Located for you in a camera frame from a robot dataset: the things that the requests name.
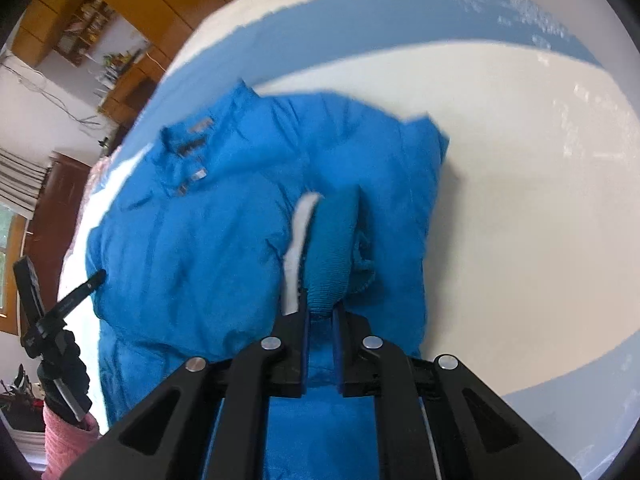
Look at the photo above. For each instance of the blue puffer jacket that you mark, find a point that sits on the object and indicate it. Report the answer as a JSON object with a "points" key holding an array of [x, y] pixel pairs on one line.
{"points": [[225, 235]]}

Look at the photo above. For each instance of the open shelf with items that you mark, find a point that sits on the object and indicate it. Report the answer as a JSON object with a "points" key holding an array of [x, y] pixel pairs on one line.
{"points": [[85, 25]]}

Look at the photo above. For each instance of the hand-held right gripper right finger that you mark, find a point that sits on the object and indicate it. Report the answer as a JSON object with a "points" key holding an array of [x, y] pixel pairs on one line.
{"points": [[341, 355]]}

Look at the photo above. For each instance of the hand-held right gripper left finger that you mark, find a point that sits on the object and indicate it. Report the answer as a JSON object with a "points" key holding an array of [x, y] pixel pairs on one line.
{"points": [[301, 355]]}

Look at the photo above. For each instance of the wooden framed window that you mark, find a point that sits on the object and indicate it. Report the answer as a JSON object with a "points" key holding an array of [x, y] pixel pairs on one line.
{"points": [[9, 270]]}

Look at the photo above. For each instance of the white and blue bed sheet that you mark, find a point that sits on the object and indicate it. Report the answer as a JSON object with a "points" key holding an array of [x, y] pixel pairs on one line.
{"points": [[500, 185]]}

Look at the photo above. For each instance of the striped window curtain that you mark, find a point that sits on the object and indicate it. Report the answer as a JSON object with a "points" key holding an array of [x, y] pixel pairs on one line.
{"points": [[20, 180]]}

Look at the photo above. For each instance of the person's left hand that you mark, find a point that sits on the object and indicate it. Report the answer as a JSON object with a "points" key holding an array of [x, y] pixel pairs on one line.
{"points": [[67, 370]]}

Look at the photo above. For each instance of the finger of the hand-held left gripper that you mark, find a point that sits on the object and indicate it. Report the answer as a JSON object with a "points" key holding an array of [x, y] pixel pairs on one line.
{"points": [[80, 292]]}

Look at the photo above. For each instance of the dark wooden door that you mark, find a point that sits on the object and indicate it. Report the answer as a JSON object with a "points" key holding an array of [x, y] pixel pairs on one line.
{"points": [[55, 210]]}

